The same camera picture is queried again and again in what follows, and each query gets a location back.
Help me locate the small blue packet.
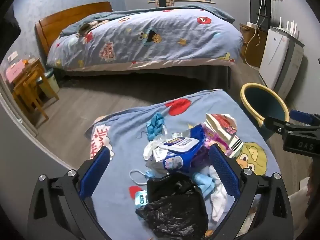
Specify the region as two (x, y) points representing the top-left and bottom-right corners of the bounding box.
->
(135, 191), (149, 207)

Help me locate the white tissue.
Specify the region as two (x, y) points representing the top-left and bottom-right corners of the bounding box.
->
(209, 166), (237, 223)

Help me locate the pink snack packet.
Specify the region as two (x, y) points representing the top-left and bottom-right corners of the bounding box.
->
(202, 125), (230, 153)

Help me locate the brown cardboard box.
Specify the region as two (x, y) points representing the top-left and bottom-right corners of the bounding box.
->
(239, 23), (268, 68)

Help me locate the small white trash can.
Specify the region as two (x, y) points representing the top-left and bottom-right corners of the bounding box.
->
(37, 69), (60, 99)

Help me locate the light blue face mask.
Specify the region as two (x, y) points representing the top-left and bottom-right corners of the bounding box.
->
(191, 172), (216, 198)

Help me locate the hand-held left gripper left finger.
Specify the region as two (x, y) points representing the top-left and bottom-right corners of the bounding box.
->
(27, 146), (111, 240)

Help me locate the bed with cartoon duvet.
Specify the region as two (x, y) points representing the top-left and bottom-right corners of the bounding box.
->
(46, 4), (244, 72)

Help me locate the red and white striped packet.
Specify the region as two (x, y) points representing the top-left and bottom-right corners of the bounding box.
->
(205, 113), (244, 159)

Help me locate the wooden windowsill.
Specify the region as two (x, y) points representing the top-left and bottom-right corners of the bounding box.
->
(147, 0), (216, 5)

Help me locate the white router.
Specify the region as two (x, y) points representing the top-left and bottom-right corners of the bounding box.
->
(271, 17), (300, 39)

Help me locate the wooden nightstand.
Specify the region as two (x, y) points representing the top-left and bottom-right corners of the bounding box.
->
(12, 58), (49, 120)

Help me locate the white plastic wrapper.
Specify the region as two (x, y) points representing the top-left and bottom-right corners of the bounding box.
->
(143, 135), (170, 170)

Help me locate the blue wet wipes pack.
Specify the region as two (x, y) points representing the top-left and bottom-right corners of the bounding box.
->
(150, 124), (210, 174)

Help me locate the small brown object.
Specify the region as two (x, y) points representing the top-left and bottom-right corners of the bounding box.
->
(76, 23), (93, 37)

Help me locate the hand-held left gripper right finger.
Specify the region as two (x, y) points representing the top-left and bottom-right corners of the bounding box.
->
(208, 144), (293, 240)

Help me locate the white cable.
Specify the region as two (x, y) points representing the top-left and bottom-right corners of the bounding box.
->
(244, 0), (267, 63)

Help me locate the white cord loop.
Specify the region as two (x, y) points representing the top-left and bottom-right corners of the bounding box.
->
(129, 169), (148, 186)

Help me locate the white air purifier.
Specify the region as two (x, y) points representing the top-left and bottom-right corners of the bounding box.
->
(259, 26), (305, 98)

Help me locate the yellow rimmed blue trash bin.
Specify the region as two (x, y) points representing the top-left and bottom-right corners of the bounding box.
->
(240, 82), (290, 140)

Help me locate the white cloth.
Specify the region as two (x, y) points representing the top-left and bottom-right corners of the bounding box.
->
(287, 175), (315, 230)

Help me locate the black plastic bag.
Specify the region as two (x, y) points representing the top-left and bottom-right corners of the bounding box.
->
(136, 172), (209, 239)

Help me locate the wooden headboard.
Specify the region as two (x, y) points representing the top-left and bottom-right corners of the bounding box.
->
(34, 1), (113, 55)

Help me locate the pink box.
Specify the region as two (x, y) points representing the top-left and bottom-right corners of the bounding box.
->
(5, 64), (24, 83)

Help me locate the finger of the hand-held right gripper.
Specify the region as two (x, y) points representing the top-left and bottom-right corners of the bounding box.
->
(264, 116), (291, 134)
(289, 109), (320, 126)

